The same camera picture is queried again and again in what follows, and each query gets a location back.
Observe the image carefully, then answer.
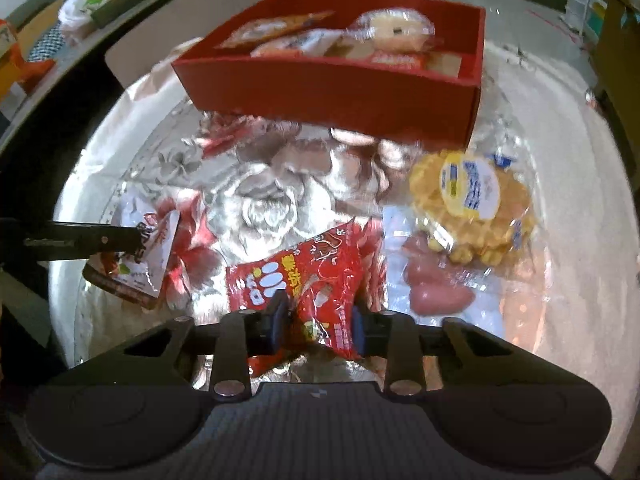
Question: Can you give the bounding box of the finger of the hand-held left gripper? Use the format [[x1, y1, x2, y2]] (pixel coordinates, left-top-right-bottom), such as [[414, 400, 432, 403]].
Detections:
[[50, 220, 147, 262]]

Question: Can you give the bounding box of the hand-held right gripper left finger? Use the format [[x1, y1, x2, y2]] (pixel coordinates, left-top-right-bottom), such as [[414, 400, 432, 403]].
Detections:
[[82, 292, 290, 402]]

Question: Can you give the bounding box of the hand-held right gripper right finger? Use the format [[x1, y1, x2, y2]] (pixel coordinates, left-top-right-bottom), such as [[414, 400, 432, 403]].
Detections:
[[350, 306, 563, 399]]

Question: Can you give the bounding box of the white brown snack packet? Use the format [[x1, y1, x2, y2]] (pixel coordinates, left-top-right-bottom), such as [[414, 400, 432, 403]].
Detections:
[[81, 199, 182, 310]]

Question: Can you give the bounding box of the red paw print snack packet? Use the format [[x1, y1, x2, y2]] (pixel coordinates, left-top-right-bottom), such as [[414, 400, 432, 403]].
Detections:
[[224, 216, 383, 378]]

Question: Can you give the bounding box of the red cardboard box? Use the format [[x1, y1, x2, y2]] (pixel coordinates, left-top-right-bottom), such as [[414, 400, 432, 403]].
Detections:
[[171, 0, 487, 151]]

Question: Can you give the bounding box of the clear sausage packet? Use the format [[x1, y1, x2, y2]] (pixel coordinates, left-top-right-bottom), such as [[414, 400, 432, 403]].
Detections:
[[381, 206, 503, 321]]

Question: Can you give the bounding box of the waffle packet yellow label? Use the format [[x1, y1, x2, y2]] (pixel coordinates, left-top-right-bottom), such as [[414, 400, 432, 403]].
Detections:
[[409, 149, 537, 267]]

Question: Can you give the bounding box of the orange-red plastic bag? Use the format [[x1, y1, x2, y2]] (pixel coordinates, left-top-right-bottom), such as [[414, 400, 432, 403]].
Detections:
[[0, 19, 57, 92]]

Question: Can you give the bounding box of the beige coffee table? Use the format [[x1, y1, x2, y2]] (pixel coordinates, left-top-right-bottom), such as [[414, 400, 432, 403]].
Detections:
[[0, 0, 296, 156]]

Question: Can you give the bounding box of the checked cloth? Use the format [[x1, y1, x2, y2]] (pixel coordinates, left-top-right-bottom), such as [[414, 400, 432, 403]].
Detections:
[[27, 24, 68, 63]]

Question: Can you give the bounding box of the brown cardboard box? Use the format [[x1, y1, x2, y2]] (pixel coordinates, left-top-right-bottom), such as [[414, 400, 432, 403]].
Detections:
[[15, 0, 67, 56]]

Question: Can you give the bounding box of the white plastic bag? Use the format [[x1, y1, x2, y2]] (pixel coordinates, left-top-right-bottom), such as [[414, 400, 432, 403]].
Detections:
[[57, 0, 147, 38]]

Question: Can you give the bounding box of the small red snack packet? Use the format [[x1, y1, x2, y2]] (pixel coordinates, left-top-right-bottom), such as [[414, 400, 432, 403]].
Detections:
[[369, 49, 427, 72]]

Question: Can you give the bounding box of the orange snack packet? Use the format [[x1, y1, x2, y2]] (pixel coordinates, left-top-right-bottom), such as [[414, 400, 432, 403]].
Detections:
[[218, 9, 335, 50]]

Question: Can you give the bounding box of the round bread packet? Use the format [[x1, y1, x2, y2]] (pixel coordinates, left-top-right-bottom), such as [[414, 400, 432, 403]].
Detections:
[[349, 7, 437, 51]]

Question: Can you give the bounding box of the white shelf unit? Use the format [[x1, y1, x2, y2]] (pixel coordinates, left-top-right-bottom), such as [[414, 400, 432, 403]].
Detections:
[[564, 0, 610, 37]]

